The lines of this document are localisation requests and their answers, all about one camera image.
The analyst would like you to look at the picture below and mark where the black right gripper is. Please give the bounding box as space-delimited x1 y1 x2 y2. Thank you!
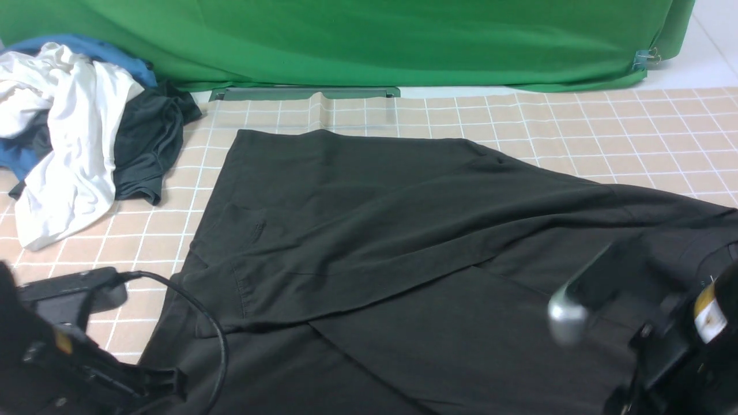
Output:
602 277 737 414

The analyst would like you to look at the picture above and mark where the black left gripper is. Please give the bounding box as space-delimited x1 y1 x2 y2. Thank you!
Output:
1 263 187 414

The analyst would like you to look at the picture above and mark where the dark gray long-sleeved shirt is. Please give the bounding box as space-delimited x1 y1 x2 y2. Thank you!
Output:
173 130 736 414

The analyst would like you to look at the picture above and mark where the white crumpled shirt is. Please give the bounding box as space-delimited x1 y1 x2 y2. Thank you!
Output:
2 43 144 251

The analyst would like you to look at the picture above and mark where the dark teal crumpled shirt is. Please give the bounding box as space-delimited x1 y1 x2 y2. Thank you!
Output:
2 80 202 206

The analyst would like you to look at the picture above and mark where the blue crumpled garment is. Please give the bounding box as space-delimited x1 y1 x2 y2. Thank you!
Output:
2 34 157 180

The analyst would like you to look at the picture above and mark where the metal binder clip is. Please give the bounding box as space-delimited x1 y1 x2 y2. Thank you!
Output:
631 47 662 71

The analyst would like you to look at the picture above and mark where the green metal base bar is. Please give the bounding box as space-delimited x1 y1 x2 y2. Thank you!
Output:
209 86 401 101

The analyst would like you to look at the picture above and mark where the green backdrop cloth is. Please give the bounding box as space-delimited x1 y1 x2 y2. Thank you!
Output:
1 1 694 93

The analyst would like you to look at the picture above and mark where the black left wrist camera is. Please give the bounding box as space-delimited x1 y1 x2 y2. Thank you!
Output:
18 266 127 333

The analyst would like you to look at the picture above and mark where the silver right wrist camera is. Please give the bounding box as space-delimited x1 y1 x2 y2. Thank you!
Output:
547 241 661 347

